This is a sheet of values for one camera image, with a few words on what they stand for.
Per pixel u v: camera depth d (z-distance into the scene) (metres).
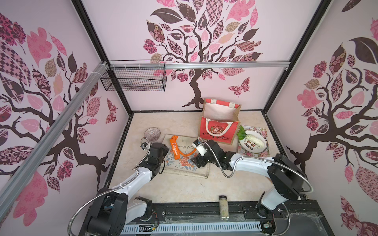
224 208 0.72
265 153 0.95
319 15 0.71
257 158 0.53
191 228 0.70
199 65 0.94
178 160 0.90
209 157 0.68
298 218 0.73
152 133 1.03
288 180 0.45
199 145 0.76
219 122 0.84
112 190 0.43
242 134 1.01
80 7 0.67
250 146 0.98
